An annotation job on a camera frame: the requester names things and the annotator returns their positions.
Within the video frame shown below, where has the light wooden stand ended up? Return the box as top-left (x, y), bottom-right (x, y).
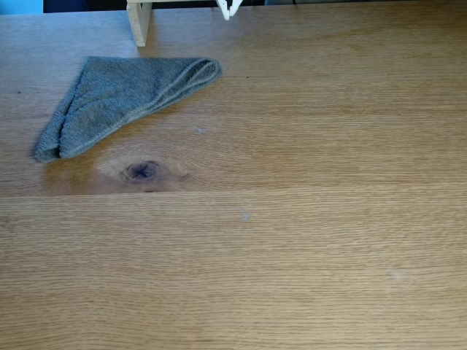
top-left (126, 0), bottom-right (220, 48)

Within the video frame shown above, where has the light blue background object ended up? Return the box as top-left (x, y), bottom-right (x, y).
top-left (0, 0), bottom-right (45, 15)

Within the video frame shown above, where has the grey terry cloth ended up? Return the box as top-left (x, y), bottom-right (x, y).
top-left (34, 55), bottom-right (223, 164)

